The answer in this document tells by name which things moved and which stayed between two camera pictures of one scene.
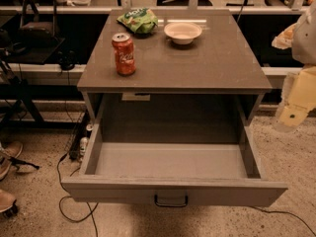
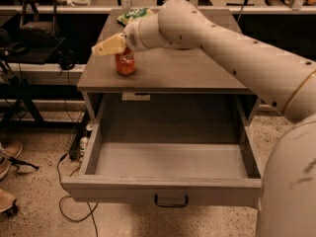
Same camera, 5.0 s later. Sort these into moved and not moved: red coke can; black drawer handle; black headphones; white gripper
Moved: white gripper
Not moved: black drawer handle; red coke can; black headphones
